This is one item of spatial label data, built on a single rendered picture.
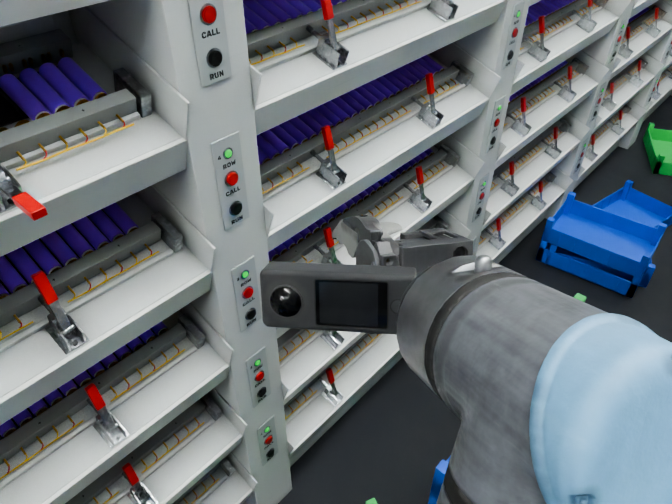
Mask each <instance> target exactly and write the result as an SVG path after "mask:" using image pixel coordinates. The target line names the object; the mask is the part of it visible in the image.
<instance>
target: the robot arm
mask: <svg viewBox="0 0 672 504"><path fill-rule="evenodd" d="M402 229H403V228H402V226H401V225H400V224H398V223H394V222H379V220H378V219H376V218H375V217H373V216H370V215H361V216H351V217H347V218H343V219H342V220H340V222H339V223H338V225H337V226H336V228H335V229H334V231H333V232H332V239H337V240H338V242H339V244H344V245H345V247H346V249H347V252H348V254H349V255H350V256H351V257H352V258H356V265H349V264H323V263H297V262H270V263H268V264H267V265H266V266H265V267H264V269H263V270H262V271H261V272H260V286H261V303H262V320H263V323H264V324H265V325H266V326H267V327H278V328H295V329H311V330H328V331H345V332H361V333H370V334H395V335H397V341H398V345H399V349H400V353H401V355H402V357H403V358H404V360H405V361H406V363H407V365H408V366H409V367H410V369H411V370H412V371H413V372H414V373H415V374H416V375H417V376H418V377H419V378H420V379H421V380H422V381H423V382H424V383H425V384H426V385H427V386H428V387H429V388H430V389H431V390H432V391H433V392H434V393H435V394H436V395H437V396H438V397H439V398H440V399H441V400H442V401H443V402H444V403H445V404H446V405H447V406H448V407H449V408H450V409H451V410H452V411H453V412H454V413H455V414H456V415H457V416H458V417H459V418H460V419H461V425H460V428H459V431H458V435H457V438H456V441H455V444H454V447H453V450H452V453H451V457H450V460H449V464H448V467H447V470H446V473H445V477H444V480H443V483H442V486H441V489H440V493H439V496H438V499H437V503H436V504H672V343H671V342H669V341H667V340H665V339H663V338H661V337H659V336H658V335H657V334H655V333H654V332H653V331H652V330H651V329H649V328H648V327H647V326H645V325H643V324H642V323H640V322H638V321H636V320H634V319H632V318H630V317H627V316H624V315H620V314H614V313H607V312H605V311H603V310H601V309H598V308H596V307H594V306H591V305H589V304H587V303H585V302H582V301H580V300H578V299H576V298H573V297H571V296H569V295H566V294H564V293H562V292H560V291H557V290H555V289H553V288H551V287H548V286H546V285H544V284H542V283H539V282H537V281H535V280H532V279H530V278H528V277H526V276H524V275H522V274H519V273H517V272H515V271H513V270H510V269H508V268H506V267H504V266H501V265H499V264H497V263H495V262H492V259H491V257H490V256H488V255H479V256H477V257H476V256H473V240H471V239H469V238H466V237H464V236H461V235H459V234H456V233H454V232H451V231H449V230H446V229H444V228H437V229H426V230H419V231H413V232H403V233H400V240H393V238H392V237H391V236H390V235H391V234H394V233H396V232H399V231H401V230H402ZM443 234H445V235H443ZM446 235H448V236H450V237H453V238H450V237H448V236H446Z"/></svg>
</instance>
